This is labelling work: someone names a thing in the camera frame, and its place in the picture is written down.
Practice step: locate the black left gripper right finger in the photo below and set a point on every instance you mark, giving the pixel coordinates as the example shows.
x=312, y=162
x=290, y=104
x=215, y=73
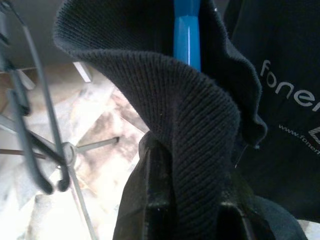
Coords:
x=250, y=225

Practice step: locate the blue plastic hanger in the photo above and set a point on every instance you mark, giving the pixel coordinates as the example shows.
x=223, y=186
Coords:
x=187, y=37

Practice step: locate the black logo T-shirt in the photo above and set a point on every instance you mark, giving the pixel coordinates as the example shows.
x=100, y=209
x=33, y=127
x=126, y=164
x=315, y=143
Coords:
x=200, y=112

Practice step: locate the silver metal clothes rack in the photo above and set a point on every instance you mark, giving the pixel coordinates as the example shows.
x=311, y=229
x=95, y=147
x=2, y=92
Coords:
x=68, y=152

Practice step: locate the long black TV console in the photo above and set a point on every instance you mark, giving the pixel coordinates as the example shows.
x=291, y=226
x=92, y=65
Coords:
x=82, y=72

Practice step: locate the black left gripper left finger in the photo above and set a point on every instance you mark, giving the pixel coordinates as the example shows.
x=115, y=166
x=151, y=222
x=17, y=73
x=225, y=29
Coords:
x=155, y=200

